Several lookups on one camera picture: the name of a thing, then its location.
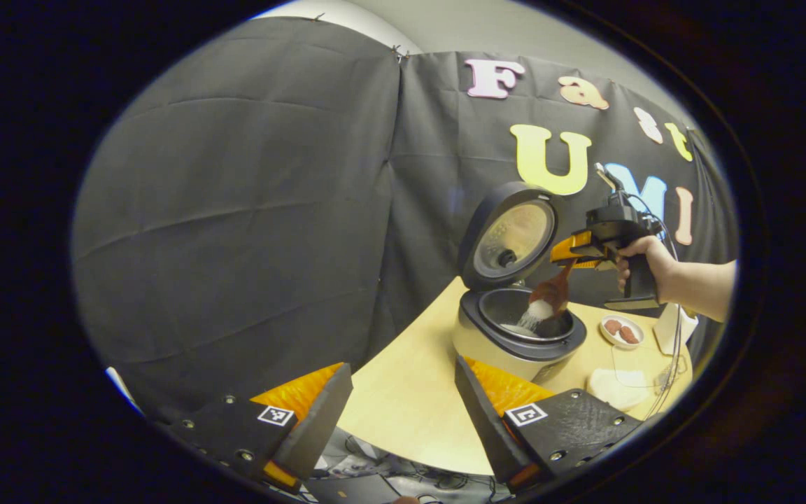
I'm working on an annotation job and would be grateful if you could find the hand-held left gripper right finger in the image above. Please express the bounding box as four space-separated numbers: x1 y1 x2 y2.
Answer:
454 356 645 491

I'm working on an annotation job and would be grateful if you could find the brown wooden spoon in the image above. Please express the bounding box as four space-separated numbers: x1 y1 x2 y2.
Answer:
529 259 577 316

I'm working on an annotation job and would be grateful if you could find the round white plate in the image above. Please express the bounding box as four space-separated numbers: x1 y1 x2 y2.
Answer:
599 315 646 349

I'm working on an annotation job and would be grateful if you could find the white rice heap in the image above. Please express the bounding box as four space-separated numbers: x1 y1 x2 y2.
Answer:
500 300 555 338
587 367 654 412

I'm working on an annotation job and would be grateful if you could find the white toaster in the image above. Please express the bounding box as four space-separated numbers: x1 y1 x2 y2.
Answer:
653 302 699 356

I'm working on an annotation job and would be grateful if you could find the black and silver rice cooker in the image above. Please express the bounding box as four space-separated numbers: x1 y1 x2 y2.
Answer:
452 182 588 384

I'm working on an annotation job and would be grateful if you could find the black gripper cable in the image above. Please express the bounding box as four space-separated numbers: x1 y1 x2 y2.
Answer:
627 195 685 419

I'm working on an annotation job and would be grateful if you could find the black backdrop cloth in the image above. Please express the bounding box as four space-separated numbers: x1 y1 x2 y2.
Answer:
73 15 738 421

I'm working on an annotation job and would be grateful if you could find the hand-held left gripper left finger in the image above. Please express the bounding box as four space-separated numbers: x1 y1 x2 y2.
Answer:
158 363 353 494

